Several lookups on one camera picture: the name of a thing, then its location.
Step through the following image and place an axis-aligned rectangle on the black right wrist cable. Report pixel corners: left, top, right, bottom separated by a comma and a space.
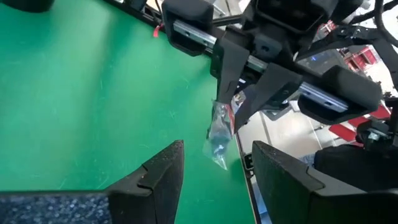
373, 0, 398, 47

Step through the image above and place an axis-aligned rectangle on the clear blue gummy packet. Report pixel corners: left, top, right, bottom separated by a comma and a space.
202, 99, 236, 171

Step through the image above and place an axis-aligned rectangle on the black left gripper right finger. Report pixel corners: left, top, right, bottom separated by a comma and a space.
251, 140, 398, 224

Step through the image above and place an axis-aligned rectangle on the black metal strut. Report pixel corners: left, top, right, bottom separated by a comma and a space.
213, 14, 245, 27

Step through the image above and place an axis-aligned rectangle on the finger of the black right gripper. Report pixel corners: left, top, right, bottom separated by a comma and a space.
210, 37, 250, 105
233, 62, 303, 133

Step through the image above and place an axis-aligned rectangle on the red cable tie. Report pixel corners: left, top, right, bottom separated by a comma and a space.
152, 24, 165, 38

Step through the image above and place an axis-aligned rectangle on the red metal cart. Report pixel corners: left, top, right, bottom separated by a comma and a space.
341, 45, 379, 73

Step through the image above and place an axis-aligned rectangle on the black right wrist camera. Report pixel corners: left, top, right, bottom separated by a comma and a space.
248, 0, 364, 34

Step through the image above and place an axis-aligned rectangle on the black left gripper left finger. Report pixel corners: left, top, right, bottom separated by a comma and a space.
0, 139, 185, 224

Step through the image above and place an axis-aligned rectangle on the green table mat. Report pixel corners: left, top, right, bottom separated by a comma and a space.
0, 0, 257, 224

